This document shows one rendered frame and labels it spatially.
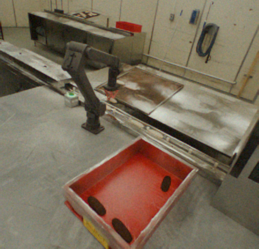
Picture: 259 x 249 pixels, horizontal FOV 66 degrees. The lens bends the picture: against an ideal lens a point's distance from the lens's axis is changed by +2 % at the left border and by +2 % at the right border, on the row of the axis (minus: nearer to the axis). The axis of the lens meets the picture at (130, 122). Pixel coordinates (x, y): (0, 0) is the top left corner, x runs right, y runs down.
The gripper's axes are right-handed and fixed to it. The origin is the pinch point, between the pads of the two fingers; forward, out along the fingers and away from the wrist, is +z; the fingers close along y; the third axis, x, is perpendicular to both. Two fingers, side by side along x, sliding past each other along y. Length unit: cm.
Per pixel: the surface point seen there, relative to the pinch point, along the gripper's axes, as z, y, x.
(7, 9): 38, -252, -700
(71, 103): 7.9, 16.2, -20.5
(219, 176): 7, 7, 78
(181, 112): 2.2, -26.5, 40.6
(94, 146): 11.0, 32.3, 19.7
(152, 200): 11, 38, 61
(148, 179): 11, 30, 54
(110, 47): 30, -203, -189
